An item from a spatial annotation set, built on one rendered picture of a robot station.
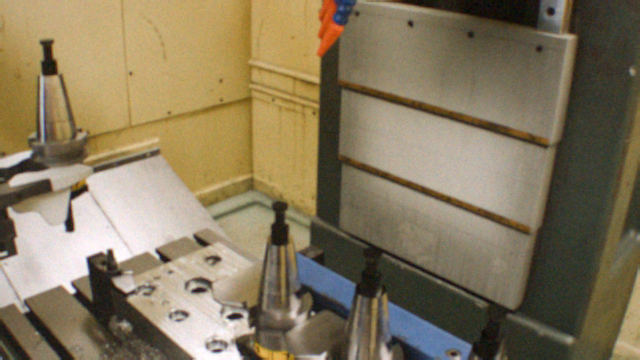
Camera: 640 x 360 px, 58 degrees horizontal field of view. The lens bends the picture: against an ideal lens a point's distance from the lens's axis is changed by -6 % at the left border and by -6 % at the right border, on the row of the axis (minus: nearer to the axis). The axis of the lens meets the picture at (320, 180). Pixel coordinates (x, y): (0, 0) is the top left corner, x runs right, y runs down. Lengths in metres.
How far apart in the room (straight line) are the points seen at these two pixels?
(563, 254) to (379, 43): 0.52
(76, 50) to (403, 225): 1.02
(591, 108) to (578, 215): 0.19
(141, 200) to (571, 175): 1.21
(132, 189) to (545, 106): 1.24
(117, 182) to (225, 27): 0.61
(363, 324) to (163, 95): 1.52
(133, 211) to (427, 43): 1.02
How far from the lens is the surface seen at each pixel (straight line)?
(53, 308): 1.22
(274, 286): 0.57
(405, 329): 0.57
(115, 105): 1.88
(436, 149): 1.17
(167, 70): 1.94
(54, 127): 0.67
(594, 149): 1.07
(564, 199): 1.12
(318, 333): 0.58
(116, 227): 1.76
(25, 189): 0.64
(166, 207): 1.83
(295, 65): 1.97
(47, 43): 0.66
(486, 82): 1.08
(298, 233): 2.05
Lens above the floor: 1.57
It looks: 24 degrees down
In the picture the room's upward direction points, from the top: 2 degrees clockwise
